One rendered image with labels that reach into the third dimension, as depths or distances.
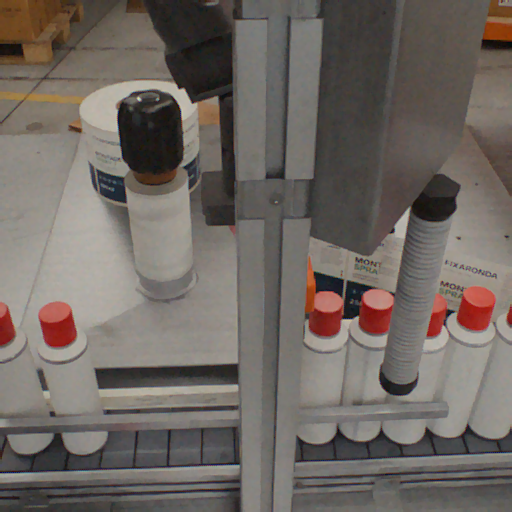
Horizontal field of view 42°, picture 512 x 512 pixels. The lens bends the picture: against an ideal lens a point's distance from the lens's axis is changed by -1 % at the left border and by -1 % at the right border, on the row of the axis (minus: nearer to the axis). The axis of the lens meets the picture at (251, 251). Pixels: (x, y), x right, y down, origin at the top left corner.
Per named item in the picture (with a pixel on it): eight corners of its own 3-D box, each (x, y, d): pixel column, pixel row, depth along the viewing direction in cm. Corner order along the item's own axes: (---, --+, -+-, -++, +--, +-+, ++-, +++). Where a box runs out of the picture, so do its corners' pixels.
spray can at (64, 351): (111, 420, 81) (84, 292, 68) (105, 456, 77) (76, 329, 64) (67, 421, 81) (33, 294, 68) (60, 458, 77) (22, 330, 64)
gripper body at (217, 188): (202, 185, 74) (198, 125, 70) (295, 182, 74) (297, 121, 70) (201, 220, 69) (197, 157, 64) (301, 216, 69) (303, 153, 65)
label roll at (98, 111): (72, 197, 119) (58, 123, 110) (119, 144, 134) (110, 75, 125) (178, 215, 115) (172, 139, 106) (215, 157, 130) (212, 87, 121)
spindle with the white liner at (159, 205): (196, 261, 105) (185, 80, 87) (195, 299, 98) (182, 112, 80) (138, 262, 105) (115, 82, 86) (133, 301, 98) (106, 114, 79)
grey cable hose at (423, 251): (411, 367, 62) (454, 171, 49) (420, 397, 59) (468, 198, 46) (373, 369, 62) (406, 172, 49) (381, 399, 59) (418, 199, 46)
